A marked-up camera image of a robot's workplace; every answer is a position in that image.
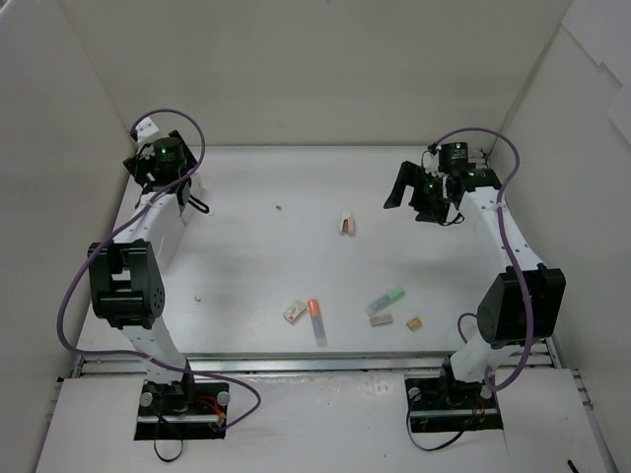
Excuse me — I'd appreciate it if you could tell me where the green highlighter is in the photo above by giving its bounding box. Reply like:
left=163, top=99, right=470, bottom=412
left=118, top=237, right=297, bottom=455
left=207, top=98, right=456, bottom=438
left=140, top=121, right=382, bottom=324
left=365, top=286, right=405, bottom=317

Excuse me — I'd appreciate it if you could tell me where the orange cap highlighter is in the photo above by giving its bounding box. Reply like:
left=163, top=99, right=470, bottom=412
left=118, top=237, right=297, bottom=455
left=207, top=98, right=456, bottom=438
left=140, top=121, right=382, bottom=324
left=308, top=299, right=327, bottom=348

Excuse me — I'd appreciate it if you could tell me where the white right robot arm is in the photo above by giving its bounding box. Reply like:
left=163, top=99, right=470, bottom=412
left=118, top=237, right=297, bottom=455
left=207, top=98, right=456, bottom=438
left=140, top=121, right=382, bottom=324
left=384, top=142, right=566, bottom=406

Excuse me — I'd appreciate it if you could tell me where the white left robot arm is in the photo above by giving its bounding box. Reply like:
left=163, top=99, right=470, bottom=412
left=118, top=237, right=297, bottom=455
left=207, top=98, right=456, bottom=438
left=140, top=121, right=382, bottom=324
left=88, top=130, right=208, bottom=414

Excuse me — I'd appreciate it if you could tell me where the white compartment organizer box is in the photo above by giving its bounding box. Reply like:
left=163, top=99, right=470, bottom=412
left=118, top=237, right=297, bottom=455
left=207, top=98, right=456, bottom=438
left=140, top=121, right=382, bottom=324
left=155, top=173, right=208, bottom=271

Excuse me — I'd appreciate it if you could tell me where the pink mini stapler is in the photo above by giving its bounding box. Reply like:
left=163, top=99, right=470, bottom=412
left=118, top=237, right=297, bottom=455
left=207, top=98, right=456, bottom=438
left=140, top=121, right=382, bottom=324
left=339, top=212, right=356, bottom=237

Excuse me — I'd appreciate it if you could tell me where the small tan staples box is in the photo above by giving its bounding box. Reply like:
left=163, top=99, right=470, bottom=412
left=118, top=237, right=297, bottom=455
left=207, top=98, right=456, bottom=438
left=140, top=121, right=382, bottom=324
left=406, top=317, right=422, bottom=331

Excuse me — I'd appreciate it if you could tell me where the white eraser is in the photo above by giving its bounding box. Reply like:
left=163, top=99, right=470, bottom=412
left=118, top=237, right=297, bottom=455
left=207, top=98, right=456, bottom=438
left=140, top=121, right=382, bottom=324
left=370, top=313, right=393, bottom=327

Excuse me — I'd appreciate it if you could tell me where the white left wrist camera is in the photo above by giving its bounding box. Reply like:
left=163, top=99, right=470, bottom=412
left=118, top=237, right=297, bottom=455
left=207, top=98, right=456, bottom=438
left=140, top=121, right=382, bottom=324
left=130, top=117, right=161, bottom=147

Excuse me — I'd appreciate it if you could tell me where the aluminium rail frame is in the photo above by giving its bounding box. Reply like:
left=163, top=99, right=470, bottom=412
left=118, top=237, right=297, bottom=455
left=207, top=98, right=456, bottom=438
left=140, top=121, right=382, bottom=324
left=73, top=147, right=593, bottom=425

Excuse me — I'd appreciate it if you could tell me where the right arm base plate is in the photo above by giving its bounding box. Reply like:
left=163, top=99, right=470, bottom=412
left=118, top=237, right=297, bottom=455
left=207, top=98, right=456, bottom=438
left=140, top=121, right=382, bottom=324
left=404, top=376, right=504, bottom=434

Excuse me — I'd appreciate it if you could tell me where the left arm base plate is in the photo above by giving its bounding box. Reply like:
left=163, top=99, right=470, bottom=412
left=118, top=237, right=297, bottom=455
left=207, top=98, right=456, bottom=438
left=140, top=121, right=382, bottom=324
left=134, top=382, right=230, bottom=440

